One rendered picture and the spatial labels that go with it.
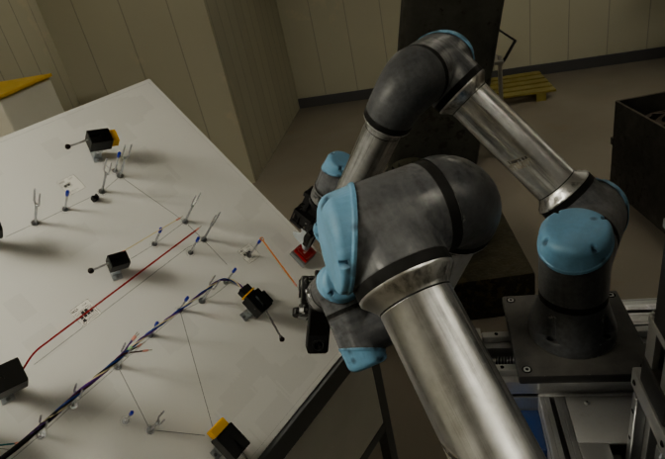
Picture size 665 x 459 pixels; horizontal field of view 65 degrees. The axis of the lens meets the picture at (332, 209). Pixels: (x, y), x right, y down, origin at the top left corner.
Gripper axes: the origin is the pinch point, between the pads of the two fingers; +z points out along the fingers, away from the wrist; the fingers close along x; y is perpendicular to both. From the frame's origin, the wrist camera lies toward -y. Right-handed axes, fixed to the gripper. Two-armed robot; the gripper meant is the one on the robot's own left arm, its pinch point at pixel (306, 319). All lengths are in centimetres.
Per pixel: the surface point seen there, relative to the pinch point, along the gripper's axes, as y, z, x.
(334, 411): -21.2, 35.9, -15.2
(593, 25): 364, 272, -354
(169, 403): -18.9, 8.7, 29.5
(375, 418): -24, 57, -34
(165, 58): 246, 268, 77
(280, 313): 4.2, 21.3, 3.6
